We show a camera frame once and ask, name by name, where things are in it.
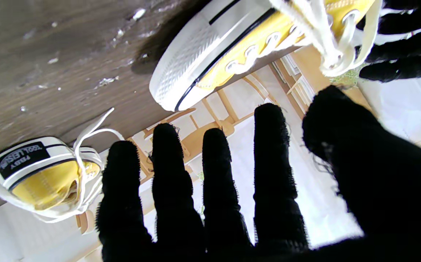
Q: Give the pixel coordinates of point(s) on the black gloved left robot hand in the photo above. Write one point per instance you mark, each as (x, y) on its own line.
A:
(407, 43)

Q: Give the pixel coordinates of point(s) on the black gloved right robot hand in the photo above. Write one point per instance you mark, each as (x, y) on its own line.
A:
(377, 182)

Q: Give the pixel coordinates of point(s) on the printed room scene backdrop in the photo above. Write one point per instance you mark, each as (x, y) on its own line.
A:
(323, 91)

